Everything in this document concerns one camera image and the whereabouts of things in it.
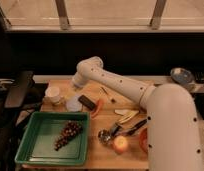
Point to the peeled banana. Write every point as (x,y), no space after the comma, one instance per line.
(125,115)

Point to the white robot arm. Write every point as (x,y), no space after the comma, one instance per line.
(172,123)

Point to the metal measuring scoop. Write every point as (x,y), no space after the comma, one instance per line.
(105,136)

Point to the metal bowl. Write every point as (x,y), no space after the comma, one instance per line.
(181,76)

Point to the bunch of dark grapes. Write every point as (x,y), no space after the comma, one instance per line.
(68,133)

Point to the white cup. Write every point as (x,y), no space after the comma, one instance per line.
(53,94)

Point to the green plastic tray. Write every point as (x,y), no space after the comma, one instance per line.
(39,142)

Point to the orange bowl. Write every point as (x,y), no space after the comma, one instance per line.
(143,140)

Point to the black chair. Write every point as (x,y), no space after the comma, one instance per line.
(20,92)

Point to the black handled knife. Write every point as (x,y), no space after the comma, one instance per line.
(132,130)

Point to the black rectangular block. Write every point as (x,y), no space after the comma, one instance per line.
(87,102)

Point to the orange carrot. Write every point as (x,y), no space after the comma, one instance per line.
(99,105)

